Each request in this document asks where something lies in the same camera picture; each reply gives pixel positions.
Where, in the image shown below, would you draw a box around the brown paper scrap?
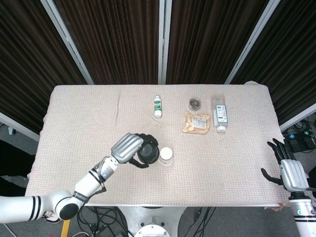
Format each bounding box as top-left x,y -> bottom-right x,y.
270,202 -> 285,212

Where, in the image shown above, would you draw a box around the white paper cup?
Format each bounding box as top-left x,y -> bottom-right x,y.
158,147 -> 174,167

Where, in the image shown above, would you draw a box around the tangled black cables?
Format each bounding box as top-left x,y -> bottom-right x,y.
287,115 -> 316,136
190,206 -> 217,237
77,206 -> 129,237

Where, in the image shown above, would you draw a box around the black round jar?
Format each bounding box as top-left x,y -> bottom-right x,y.
137,141 -> 159,165

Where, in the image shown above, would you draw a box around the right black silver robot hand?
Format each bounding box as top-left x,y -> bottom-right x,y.
260,137 -> 311,193

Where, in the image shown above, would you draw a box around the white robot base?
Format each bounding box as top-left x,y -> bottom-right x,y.
117,206 -> 186,237

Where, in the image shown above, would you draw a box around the clear plastic bottle white cap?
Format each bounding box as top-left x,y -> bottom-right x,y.
210,94 -> 228,134

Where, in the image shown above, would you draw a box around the white black sneaker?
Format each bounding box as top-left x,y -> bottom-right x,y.
42,210 -> 61,223

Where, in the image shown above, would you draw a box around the black power box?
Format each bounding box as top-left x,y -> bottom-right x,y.
283,132 -> 316,153

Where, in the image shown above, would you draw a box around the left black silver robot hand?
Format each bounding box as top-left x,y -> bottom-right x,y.
110,132 -> 160,169

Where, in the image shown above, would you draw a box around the dark brown ribbed partition panel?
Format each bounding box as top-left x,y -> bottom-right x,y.
233,0 -> 316,126
53,0 -> 161,85
165,0 -> 270,85
0,0 -> 87,135

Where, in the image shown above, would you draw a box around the beige waffle tablecloth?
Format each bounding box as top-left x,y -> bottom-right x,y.
26,80 -> 292,208

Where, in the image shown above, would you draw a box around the clear bag of beige snacks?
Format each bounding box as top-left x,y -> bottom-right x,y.
182,111 -> 212,135

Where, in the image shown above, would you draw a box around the yellow floor tape strip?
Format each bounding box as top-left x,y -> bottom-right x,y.
60,219 -> 72,237

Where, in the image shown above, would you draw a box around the small white green-label bottle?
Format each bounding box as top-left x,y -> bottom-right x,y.
153,94 -> 163,119

